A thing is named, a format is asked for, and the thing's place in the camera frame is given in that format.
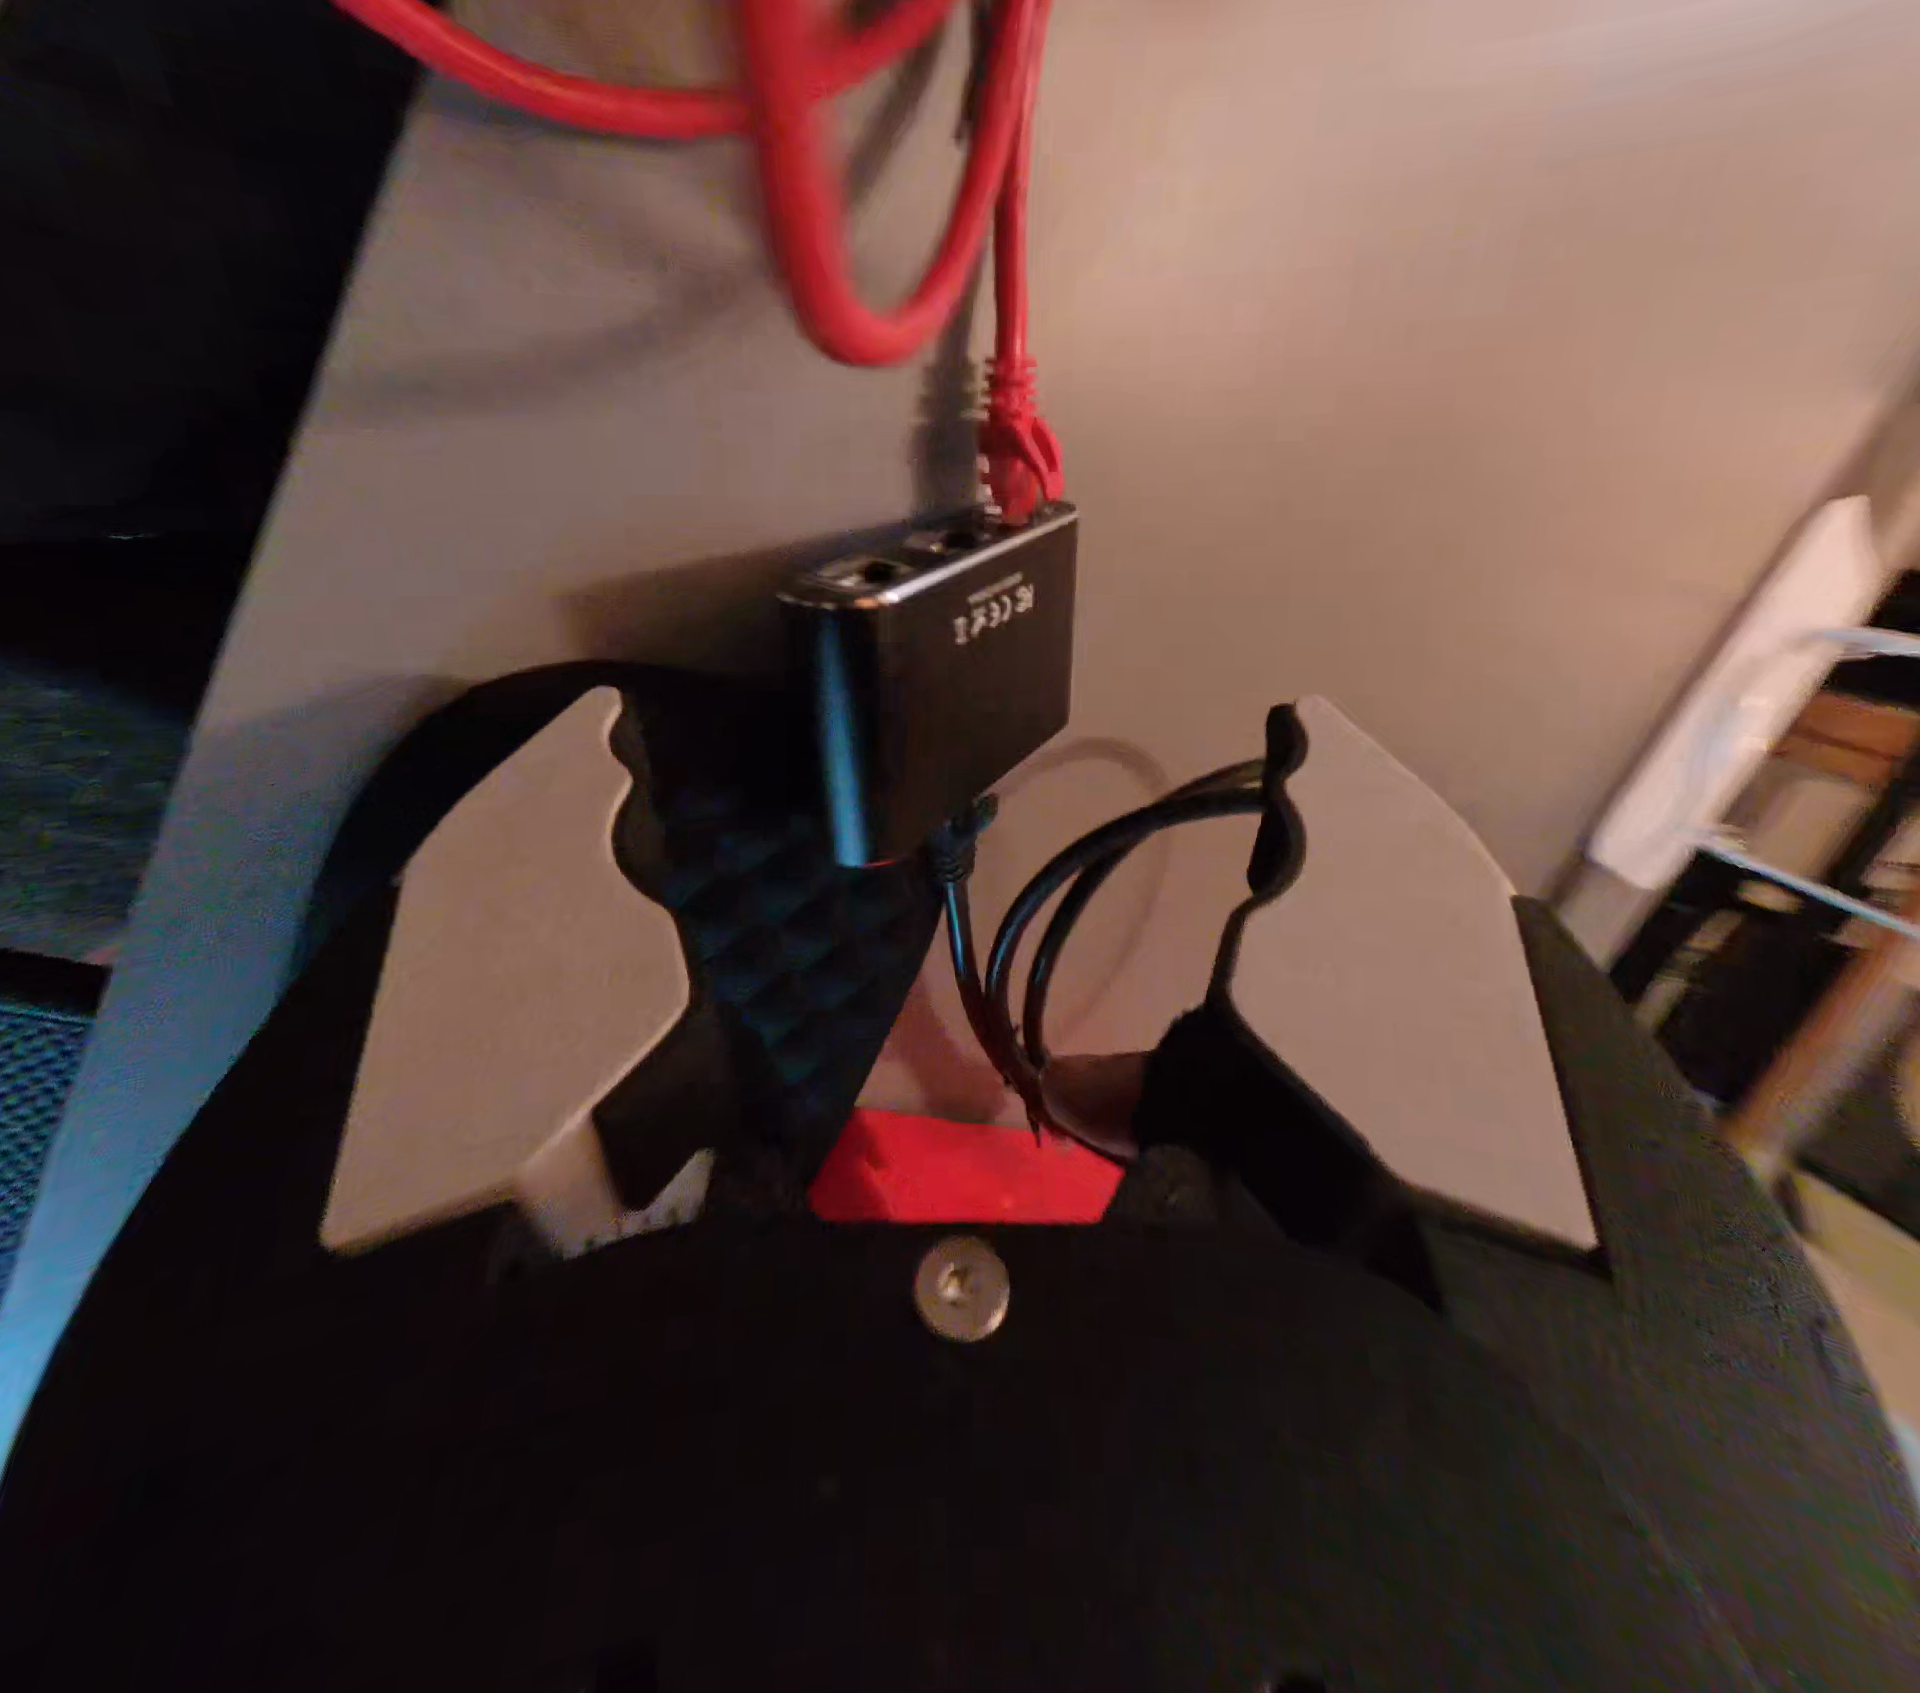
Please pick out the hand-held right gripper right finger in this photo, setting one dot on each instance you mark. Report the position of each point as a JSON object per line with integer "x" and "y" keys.
{"x": 1411, "y": 1003}

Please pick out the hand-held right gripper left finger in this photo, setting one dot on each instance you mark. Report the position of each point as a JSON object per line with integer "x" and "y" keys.
{"x": 494, "y": 1003}

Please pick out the red plastic bin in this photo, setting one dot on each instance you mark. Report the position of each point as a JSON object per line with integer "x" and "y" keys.
{"x": 961, "y": 1168}

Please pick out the black ethernet adapter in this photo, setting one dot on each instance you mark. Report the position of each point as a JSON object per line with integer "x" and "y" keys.
{"x": 961, "y": 672}

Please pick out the black mesh pad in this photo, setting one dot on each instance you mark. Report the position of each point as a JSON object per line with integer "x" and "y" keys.
{"x": 795, "y": 959}

